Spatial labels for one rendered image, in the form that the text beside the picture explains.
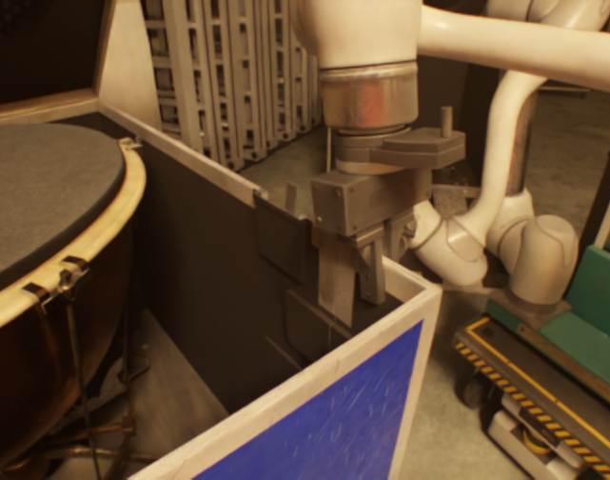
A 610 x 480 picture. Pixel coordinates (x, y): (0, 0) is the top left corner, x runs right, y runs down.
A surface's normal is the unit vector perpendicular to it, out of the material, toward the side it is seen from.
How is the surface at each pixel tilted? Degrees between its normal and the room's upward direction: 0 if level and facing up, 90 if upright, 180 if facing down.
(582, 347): 0
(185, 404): 0
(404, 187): 80
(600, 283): 90
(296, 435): 90
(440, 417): 0
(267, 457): 90
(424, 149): 86
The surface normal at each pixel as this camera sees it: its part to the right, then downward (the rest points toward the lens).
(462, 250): -0.03, 0.12
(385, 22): 0.20, 0.47
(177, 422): 0.00, -0.85
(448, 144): 0.63, 0.25
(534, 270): -0.68, 0.36
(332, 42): -0.62, 0.63
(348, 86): -0.46, 0.41
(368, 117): -0.15, 0.42
